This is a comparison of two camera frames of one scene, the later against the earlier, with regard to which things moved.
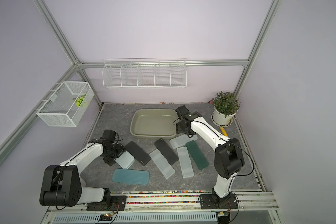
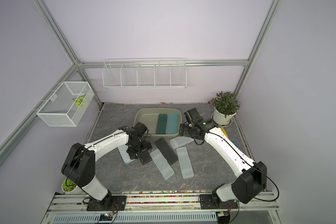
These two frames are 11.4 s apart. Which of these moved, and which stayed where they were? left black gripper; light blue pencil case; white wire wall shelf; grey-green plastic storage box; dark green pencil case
Moved: light blue pencil case; left black gripper; dark green pencil case
Stayed: grey-green plastic storage box; white wire wall shelf
